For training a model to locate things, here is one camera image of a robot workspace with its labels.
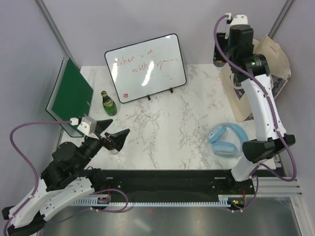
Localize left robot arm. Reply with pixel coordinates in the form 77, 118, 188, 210
1, 117, 130, 236

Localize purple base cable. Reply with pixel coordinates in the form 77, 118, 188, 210
227, 176, 259, 214
49, 188, 128, 224

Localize whiteboard with red writing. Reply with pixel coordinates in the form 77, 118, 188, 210
104, 33, 187, 104

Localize green binder folder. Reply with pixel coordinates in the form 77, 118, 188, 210
45, 57, 94, 138

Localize aluminium extrusion rail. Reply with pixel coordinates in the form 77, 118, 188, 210
255, 177, 304, 198

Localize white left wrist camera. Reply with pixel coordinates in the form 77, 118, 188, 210
77, 117, 98, 139

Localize dark beverage can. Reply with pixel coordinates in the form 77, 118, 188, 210
213, 59, 226, 68

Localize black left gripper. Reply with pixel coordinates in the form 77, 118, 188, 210
76, 118, 130, 171

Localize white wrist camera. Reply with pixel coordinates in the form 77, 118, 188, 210
226, 13, 248, 26
77, 117, 98, 139

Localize light blue headphones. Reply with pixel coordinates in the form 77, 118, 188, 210
207, 122, 249, 157

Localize small white blue can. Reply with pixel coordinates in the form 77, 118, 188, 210
109, 149, 119, 155

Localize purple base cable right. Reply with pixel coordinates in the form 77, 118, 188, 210
227, 176, 259, 214

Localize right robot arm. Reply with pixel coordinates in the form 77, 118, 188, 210
213, 25, 297, 194

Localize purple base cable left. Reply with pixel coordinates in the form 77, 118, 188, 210
49, 188, 128, 224

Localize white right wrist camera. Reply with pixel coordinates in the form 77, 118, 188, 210
226, 13, 248, 26

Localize white slotted cable duct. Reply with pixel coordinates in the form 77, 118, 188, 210
70, 195, 244, 207

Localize beige canvas tote bag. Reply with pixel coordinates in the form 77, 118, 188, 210
220, 35, 291, 122

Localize green bottle far left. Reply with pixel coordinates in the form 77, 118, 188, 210
101, 90, 118, 116

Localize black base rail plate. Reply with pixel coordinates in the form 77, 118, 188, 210
105, 170, 255, 201

